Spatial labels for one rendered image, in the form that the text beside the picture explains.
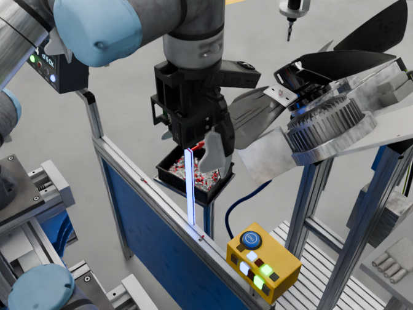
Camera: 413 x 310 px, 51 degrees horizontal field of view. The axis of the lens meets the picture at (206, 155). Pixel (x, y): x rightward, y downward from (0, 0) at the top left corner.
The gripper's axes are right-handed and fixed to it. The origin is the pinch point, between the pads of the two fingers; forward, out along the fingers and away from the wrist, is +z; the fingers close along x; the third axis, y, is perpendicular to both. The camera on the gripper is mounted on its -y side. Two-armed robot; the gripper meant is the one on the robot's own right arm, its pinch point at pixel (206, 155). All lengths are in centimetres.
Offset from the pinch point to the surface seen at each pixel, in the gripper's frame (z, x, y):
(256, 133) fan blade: 29.3, -18.0, -33.6
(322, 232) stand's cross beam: 90, -4, -62
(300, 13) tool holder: 2, -22, -49
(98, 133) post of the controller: 59, -76, -14
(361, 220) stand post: 67, 8, -60
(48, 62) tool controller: 32, -89, -8
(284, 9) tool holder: 2, -25, -48
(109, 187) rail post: 89, -76, -13
